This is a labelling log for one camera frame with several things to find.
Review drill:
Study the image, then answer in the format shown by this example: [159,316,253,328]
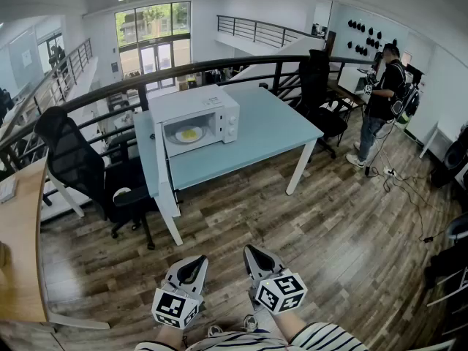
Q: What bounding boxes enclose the white flat box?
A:
[0,176,18,203]

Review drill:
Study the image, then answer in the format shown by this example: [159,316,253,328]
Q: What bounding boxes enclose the dark wooden desk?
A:
[326,78,366,106]

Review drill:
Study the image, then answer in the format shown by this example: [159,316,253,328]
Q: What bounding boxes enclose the light wooden desk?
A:
[0,155,110,331]

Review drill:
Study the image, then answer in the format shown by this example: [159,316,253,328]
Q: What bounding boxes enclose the black mesh office chair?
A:
[34,106,160,250]

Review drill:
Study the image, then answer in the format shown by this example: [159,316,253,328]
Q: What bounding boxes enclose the glass entrance doors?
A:
[115,1,192,91]

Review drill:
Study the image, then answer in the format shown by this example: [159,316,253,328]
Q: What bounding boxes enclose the person's right forearm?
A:
[272,309,312,343]

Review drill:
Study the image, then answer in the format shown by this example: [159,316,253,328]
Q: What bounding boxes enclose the person's striped shirt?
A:
[133,322,370,351]

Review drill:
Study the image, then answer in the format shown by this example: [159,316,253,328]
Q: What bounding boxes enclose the white microwave oven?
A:
[148,83,241,218]

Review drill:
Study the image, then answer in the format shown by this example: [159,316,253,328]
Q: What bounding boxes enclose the person's left forearm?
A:
[155,323,188,345]

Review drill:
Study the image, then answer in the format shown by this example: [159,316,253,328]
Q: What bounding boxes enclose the group of black wall-hung caps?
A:
[345,18,398,60]

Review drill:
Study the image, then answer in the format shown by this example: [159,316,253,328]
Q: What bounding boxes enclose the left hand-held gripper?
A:
[151,254,210,331]

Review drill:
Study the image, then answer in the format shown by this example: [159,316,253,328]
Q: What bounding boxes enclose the black white-framed chair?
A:
[423,214,468,343]

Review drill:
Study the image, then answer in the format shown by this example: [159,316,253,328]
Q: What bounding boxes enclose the black high-backed office chair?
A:
[298,48,349,159]

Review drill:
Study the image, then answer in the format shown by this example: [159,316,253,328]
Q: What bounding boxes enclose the white side table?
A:
[418,121,460,160]

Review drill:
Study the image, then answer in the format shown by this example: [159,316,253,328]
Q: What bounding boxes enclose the black straight metal railing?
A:
[216,15,326,50]
[0,37,93,149]

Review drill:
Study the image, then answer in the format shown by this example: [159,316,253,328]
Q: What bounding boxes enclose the light blue white-legged table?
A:
[133,84,325,246]

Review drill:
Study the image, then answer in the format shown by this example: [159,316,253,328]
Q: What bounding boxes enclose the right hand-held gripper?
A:
[243,244,309,316]

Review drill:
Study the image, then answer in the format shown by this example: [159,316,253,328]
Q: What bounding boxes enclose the person's right shoe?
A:
[241,314,260,333]

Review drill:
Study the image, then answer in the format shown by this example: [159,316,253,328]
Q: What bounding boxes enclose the black curved metal railing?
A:
[0,54,377,182]

